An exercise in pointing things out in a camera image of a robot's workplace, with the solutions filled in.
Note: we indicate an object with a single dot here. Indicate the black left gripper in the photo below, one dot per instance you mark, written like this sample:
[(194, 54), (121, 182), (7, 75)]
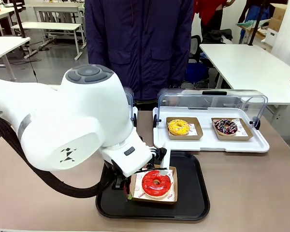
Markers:
[(117, 172)]

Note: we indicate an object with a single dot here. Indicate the white printed paper liner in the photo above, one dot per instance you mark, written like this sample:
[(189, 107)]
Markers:
[(193, 129), (241, 129), (137, 191)]

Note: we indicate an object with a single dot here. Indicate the red glazed donut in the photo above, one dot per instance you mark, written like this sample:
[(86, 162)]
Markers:
[(149, 189)]

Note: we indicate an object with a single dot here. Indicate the brown cardboard donut tray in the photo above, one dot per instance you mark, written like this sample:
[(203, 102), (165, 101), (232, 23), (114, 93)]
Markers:
[(159, 202), (199, 135), (247, 135)]

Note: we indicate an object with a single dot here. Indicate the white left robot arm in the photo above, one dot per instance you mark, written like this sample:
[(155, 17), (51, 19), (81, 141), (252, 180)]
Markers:
[(75, 116)]

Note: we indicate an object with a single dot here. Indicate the black plastic serving tray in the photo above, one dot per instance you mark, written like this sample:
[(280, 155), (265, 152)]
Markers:
[(188, 200)]

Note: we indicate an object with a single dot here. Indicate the yellow glazed donut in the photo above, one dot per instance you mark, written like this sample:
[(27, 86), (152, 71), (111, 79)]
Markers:
[(175, 130)]

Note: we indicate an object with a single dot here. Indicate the chocolate donut with coloured sprinkles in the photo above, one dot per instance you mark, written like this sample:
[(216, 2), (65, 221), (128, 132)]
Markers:
[(220, 129)]

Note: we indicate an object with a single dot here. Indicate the white display tray base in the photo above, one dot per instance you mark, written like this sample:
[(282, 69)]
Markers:
[(207, 146)]

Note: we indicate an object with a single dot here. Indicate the large white table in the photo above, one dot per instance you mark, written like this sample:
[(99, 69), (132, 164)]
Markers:
[(251, 67)]

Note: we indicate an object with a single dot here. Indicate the white storage box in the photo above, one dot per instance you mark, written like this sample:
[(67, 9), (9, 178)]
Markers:
[(272, 36)]

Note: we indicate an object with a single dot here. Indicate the black stand pole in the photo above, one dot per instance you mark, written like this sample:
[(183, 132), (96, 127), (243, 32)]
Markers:
[(253, 33), (18, 19)]

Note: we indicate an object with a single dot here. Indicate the open brown cardboard box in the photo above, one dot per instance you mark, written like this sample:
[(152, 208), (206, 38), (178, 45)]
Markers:
[(279, 17)]

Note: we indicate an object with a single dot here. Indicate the green packet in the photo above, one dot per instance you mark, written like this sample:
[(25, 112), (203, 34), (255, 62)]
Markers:
[(246, 23)]

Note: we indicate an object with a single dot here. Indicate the person in blue jacket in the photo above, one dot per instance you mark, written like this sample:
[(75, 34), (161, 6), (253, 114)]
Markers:
[(253, 12)]

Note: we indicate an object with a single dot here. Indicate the clear domed display cover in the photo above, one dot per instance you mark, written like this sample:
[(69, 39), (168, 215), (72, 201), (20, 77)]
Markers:
[(130, 101), (207, 100)]

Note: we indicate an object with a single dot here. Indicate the black jacket on chair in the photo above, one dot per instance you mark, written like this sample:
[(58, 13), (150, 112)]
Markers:
[(217, 36)]

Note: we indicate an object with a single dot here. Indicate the blue bag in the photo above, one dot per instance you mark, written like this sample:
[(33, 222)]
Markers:
[(197, 71)]

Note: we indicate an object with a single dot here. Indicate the black office chair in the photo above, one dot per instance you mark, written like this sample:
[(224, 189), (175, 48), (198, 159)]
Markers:
[(195, 48)]

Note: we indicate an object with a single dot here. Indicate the person in red top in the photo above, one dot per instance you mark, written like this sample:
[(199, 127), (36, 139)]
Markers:
[(212, 12)]

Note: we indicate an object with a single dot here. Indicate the person in purple jacket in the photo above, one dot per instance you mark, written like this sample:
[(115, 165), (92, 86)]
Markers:
[(140, 48)]

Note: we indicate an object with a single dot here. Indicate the low white bench table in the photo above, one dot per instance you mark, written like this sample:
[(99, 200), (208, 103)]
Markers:
[(46, 26)]

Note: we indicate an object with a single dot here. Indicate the white table with grey leg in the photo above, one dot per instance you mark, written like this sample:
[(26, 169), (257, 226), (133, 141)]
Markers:
[(2, 47)]

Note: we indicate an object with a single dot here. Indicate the white desk with panel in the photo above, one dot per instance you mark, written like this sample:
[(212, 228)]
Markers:
[(55, 7)]

